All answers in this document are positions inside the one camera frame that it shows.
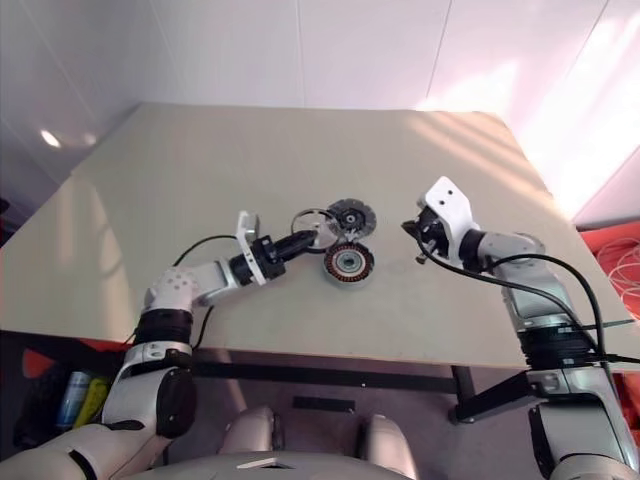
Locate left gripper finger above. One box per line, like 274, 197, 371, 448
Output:
277, 228, 321, 251
282, 238, 317, 261

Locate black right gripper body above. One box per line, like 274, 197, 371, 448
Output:
418, 209, 454, 261

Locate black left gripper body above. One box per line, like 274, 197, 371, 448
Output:
251, 233, 289, 284

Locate spoked metal rotor ring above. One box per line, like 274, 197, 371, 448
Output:
291, 207, 335, 251

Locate grey motor rotor disc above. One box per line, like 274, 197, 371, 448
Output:
327, 198, 379, 241

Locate motor housing with copper windings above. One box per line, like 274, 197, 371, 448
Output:
322, 244, 376, 287

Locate red bin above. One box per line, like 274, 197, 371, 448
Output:
573, 223, 640, 321

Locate silver left robot leg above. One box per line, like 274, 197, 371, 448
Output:
225, 405, 282, 457

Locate silver robot leg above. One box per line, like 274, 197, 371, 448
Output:
355, 413, 417, 479
225, 405, 282, 457

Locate silver right robot leg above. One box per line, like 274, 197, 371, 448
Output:
355, 413, 417, 479

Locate silver robot torso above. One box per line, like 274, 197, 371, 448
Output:
117, 451, 419, 480

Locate yellow bottle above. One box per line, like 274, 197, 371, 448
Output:
80, 377, 110, 427

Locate blue can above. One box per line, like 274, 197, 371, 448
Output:
56, 371, 92, 430

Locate red crate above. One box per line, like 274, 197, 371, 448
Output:
20, 339, 136, 384

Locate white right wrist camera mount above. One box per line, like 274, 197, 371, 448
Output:
417, 175, 484, 261

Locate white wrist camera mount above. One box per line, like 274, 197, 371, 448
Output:
417, 175, 484, 261
235, 210, 266, 286

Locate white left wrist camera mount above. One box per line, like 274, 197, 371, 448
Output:
235, 210, 266, 286

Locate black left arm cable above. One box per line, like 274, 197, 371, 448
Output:
127, 234, 241, 349

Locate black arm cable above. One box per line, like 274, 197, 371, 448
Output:
419, 239, 640, 374
127, 234, 241, 349

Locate black table frame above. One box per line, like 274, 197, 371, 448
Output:
192, 360, 534, 426

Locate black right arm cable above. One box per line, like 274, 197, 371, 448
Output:
419, 239, 640, 374

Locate white coiled cable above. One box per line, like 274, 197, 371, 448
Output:
597, 238, 640, 314

